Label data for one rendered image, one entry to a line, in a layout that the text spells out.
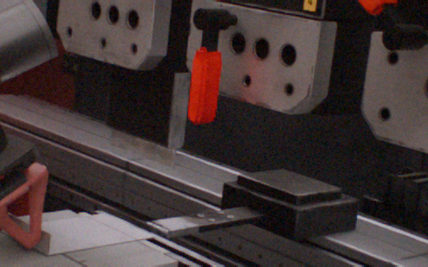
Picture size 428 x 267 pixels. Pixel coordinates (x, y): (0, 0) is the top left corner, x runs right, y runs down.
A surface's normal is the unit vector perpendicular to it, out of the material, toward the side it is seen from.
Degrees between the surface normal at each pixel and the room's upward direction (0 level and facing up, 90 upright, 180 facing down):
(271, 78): 90
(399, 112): 90
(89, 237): 0
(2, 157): 30
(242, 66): 90
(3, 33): 64
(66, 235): 0
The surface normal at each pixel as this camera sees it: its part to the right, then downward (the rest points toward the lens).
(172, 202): -0.73, 0.06
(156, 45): 0.68, 0.22
